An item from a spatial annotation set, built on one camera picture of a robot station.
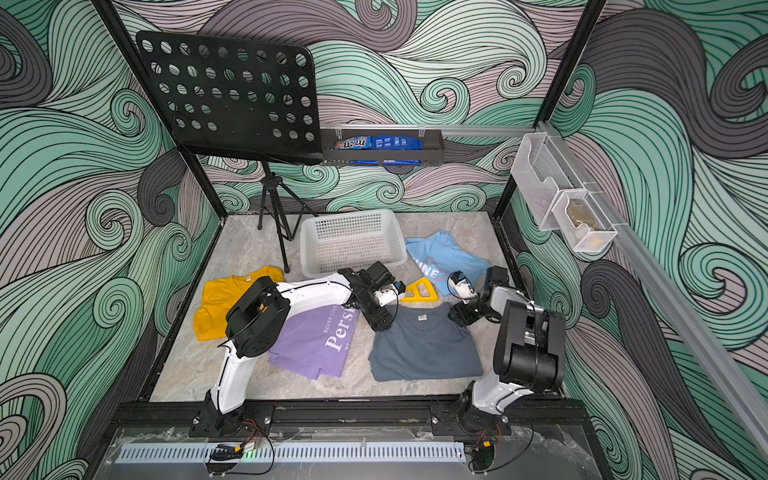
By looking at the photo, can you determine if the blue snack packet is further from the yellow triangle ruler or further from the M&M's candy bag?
the yellow triangle ruler

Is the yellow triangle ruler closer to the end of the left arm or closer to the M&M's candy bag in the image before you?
the end of the left arm

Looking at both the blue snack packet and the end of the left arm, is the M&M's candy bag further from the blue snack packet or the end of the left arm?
the end of the left arm
